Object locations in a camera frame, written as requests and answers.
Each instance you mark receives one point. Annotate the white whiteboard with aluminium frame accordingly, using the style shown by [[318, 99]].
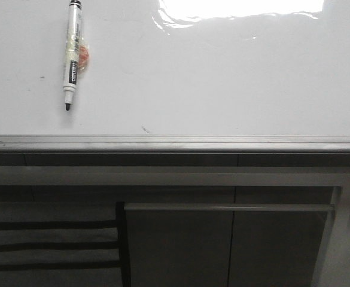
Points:
[[207, 76]]

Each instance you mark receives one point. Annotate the white whiteboard marker with tape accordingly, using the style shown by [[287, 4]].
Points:
[[76, 53]]

